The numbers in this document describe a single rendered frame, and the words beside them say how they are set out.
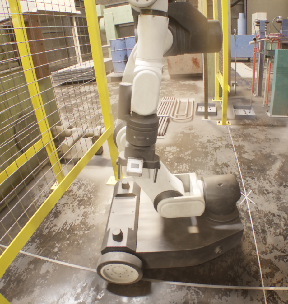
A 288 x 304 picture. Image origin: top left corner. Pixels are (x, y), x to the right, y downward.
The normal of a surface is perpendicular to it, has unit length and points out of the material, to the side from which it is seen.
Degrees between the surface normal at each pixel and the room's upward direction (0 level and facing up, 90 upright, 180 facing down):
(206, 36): 113
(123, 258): 19
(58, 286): 0
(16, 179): 90
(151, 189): 90
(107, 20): 90
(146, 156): 90
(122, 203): 0
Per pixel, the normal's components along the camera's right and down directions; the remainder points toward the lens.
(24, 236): 0.97, 0.02
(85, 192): -0.11, -0.87
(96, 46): -0.22, 0.49
